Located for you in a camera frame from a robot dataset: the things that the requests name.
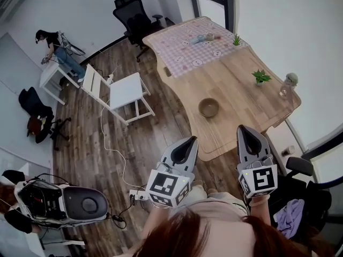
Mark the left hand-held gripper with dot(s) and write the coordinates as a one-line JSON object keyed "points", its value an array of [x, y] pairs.
{"points": [[166, 186]]}

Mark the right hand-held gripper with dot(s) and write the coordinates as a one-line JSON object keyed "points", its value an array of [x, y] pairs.
{"points": [[264, 181]]}

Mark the person's right forearm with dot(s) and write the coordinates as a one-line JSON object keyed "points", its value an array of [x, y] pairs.
{"points": [[261, 213]]}

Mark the person's left forearm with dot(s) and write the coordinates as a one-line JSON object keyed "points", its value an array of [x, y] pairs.
{"points": [[155, 221]]}

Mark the paper cup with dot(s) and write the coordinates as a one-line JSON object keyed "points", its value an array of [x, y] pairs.
{"points": [[288, 150]]}

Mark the thin wrist band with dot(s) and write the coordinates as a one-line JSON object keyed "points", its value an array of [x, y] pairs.
{"points": [[259, 203]]}

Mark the wooden table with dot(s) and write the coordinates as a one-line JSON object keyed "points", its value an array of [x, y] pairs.
{"points": [[235, 98]]}

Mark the white power strip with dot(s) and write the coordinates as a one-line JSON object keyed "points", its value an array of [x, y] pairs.
{"points": [[110, 77], [138, 195]]}

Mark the glass bottle with green cap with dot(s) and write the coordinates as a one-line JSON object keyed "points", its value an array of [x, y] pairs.
{"points": [[285, 90]]}

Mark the leafy green potted plant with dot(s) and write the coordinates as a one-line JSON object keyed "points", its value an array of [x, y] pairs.
{"points": [[261, 76]]}

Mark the purple cloth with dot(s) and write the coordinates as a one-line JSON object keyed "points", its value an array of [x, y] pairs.
{"points": [[290, 218]]}

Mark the black office chair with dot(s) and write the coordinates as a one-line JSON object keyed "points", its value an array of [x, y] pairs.
{"points": [[316, 197], [134, 20], [34, 103]]}

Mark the person's beige shirt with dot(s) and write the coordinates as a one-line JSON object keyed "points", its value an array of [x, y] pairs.
{"points": [[222, 223]]}

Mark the white wooden chair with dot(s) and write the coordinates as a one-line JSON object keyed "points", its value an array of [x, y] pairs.
{"points": [[126, 91]]}

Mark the pink checkered tablecloth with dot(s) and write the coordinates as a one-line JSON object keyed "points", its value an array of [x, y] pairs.
{"points": [[187, 52]]}

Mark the grey backpack rig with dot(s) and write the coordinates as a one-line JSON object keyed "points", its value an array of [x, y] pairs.
{"points": [[71, 47], [85, 203]]}

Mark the small spiky potted plant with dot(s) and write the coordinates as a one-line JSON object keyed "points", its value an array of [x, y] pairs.
{"points": [[237, 41]]}

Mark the blue handheld fan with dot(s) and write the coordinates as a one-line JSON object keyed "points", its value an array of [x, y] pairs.
{"points": [[197, 39]]}

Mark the beige tape roll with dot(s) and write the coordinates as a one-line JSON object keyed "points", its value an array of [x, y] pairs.
{"points": [[210, 36]]}

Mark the brown bag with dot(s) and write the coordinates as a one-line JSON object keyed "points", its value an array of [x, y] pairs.
{"points": [[34, 126]]}

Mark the small white table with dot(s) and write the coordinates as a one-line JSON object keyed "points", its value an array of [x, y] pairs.
{"points": [[51, 74]]}

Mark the white desk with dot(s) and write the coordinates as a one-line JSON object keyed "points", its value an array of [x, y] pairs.
{"points": [[32, 242]]}

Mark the black window frame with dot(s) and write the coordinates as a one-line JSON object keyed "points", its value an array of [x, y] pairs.
{"points": [[324, 146], [229, 4]]}

